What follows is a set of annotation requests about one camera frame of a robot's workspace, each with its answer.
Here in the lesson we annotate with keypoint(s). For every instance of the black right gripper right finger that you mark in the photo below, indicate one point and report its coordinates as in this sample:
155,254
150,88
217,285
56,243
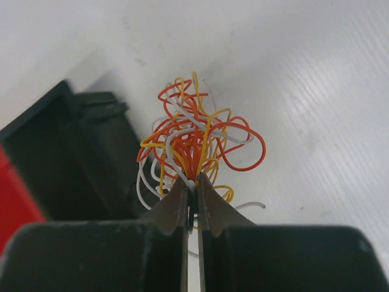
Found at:
238,255

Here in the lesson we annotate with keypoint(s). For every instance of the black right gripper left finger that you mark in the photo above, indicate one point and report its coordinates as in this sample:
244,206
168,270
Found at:
146,254

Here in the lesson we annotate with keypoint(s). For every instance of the black plastic bin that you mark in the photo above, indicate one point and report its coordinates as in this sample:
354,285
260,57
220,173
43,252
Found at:
77,155

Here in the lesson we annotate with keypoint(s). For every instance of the red plastic bin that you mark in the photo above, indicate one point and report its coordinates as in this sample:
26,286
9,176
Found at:
17,205

